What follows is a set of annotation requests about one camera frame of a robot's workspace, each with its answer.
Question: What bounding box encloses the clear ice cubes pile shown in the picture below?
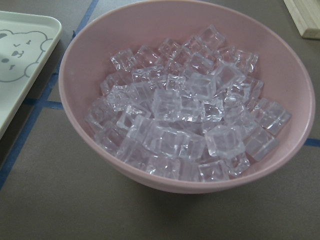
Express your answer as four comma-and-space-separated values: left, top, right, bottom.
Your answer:
84, 25, 292, 182

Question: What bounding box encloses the pink plastic bowl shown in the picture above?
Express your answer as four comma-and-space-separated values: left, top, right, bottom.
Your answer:
58, 0, 316, 195

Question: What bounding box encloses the cream bear tray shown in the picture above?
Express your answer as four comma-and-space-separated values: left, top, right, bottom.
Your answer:
0, 11, 62, 134

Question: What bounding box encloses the wooden cutting board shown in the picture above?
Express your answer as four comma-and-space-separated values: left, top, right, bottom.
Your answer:
283, 0, 320, 40

